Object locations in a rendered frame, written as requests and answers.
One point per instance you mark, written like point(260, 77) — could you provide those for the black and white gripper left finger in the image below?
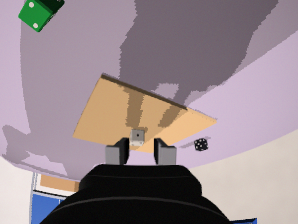
point(118, 153)

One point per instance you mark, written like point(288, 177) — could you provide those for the green die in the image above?
point(37, 13)

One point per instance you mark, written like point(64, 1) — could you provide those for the tan flat mat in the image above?
point(115, 107)

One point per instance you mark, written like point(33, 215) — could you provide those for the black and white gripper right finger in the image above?
point(164, 154)

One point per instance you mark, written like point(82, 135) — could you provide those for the black die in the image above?
point(201, 144)

